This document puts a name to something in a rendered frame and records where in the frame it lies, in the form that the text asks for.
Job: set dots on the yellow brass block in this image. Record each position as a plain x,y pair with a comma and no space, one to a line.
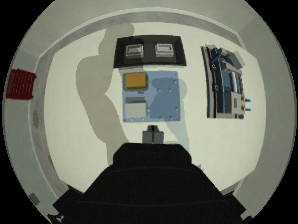
136,81

